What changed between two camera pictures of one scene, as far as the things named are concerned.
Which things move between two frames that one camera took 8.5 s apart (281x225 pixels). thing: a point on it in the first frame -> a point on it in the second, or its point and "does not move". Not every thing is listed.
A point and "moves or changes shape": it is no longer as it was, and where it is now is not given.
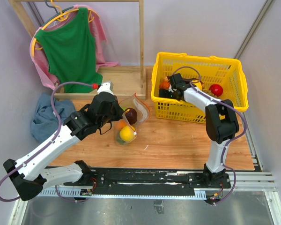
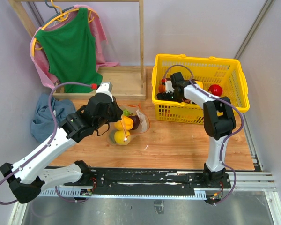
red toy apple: (216, 89) does not move
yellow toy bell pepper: (198, 84) moves or changes shape
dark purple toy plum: (131, 115) -> (136, 121)
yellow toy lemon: (127, 133) -> (121, 137)
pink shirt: (38, 52) does not move
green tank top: (70, 49) does not move
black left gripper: (119, 111) does not move
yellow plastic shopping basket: (229, 73) does not move
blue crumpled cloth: (45, 121) does not move
